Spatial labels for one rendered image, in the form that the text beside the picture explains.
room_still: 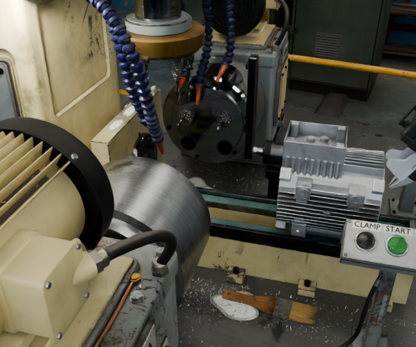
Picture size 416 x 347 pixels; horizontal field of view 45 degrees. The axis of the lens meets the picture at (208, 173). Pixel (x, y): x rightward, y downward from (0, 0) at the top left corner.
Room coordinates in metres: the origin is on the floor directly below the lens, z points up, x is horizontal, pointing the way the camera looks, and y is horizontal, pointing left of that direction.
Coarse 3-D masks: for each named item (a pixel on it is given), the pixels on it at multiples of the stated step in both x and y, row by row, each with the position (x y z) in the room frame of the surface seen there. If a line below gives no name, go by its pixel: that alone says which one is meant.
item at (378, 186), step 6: (282, 168) 0.85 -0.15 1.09; (288, 168) 0.85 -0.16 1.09; (282, 174) 0.84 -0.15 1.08; (288, 174) 0.84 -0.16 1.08; (282, 180) 0.85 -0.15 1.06; (288, 180) 0.84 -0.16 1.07; (378, 180) 0.81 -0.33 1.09; (384, 180) 0.80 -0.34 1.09; (372, 186) 0.81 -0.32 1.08; (378, 186) 0.80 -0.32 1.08; (384, 186) 0.80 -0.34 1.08; (372, 192) 0.80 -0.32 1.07; (378, 192) 0.79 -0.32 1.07; (276, 222) 0.85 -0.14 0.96; (282, 222) 0.84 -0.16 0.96; (276, 228) 0.85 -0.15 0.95; (282, 228) 0.84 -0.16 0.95
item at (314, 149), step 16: (288, 128) 0.92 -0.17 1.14; (304, 128) 0.95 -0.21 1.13; (320, 128) 0.94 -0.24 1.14; (336, 128) 0.93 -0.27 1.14; (288, 144) 0.86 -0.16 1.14; (304, 144) 0.86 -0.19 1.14; (320, 144) 0.89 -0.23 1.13; (336, 144) 0.85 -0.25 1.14; (288, 160) 0.86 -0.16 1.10; (304, 160) 0.85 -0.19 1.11; (320, 160) 0.85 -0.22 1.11; (336, 160) 0.84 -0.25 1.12; (336, 176) 0.84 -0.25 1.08
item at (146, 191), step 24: (120, 168) 0.73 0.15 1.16; (144, 168) 0.73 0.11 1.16; (168, 168) 0.74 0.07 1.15; (120, 192) 0.65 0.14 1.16; (144, 192) 0.66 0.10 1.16; (168, 192) 0.68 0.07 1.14; (192, 192) 0.72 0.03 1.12; (120, 216) 0.60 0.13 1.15; (144, 216) 0.61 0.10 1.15; (168, 216) 0.63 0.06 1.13; (192, 216) 0.68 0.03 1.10; (192, 240) 0.64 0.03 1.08; (192, 264) 0.62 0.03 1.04
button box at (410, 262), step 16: (352, 224) 0.68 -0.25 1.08; (368, 224) 0.68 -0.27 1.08; (384, 224) 0.67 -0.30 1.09; (352, 240) 0.66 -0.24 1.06; (384, 240) 0.65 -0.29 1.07; (352, 256) 0.64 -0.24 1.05; (368, 256) 0.63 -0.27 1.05; (384, 256) 0.63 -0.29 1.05; (400, 256) 0.63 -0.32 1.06; (400, 272) 0.63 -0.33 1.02
